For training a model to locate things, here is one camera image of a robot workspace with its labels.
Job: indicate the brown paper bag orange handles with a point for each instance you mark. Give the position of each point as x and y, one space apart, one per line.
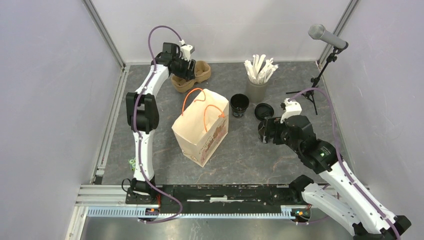
202 125

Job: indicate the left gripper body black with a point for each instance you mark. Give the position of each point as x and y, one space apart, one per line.
181 68

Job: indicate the black coffee cup white lettering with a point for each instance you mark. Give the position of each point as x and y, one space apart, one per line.
239 104

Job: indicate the cardboard two-cup carrier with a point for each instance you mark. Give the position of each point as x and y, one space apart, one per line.
202 72

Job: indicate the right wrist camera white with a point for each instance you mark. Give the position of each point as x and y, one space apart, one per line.
291 108

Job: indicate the grey microphone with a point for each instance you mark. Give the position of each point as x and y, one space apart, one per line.
319 32

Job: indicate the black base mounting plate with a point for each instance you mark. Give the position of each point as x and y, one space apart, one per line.
220 198

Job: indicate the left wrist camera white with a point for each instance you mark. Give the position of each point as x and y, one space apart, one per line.
186 51

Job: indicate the white wrapped straws bundle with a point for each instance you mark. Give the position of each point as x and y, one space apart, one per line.
259 70

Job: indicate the black microphone tripod stand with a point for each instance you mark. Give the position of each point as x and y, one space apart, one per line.
309 95

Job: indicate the white toothed cable rail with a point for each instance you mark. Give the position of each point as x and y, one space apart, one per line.
149 213

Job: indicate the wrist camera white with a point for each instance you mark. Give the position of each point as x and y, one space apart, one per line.
291 108
186 51

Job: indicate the grey straw holder cup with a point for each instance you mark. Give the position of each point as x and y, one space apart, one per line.
255 92

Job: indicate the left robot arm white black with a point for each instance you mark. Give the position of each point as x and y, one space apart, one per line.
143 115

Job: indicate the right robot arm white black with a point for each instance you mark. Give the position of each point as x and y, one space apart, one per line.
359 212

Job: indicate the small green toy box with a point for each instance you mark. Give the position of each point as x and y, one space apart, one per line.
132 163

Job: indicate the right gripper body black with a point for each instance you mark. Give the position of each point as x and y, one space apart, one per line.
274 124

